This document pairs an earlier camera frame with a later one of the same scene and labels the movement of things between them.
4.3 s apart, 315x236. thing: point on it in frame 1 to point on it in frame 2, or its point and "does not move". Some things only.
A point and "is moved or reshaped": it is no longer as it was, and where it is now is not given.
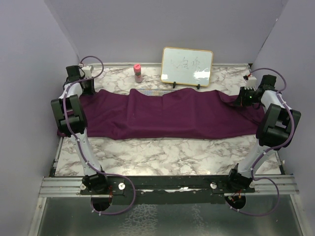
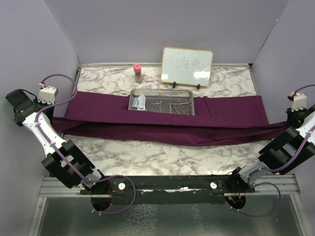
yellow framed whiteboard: (186, 66) does not move
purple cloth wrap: (182, 113) is moved or reshaped
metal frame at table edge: (170, 190) does not move
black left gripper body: (81, 76) to (49, 111)
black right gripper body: (249, 97) to (296, 118)
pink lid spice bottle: (137, 70) does not move
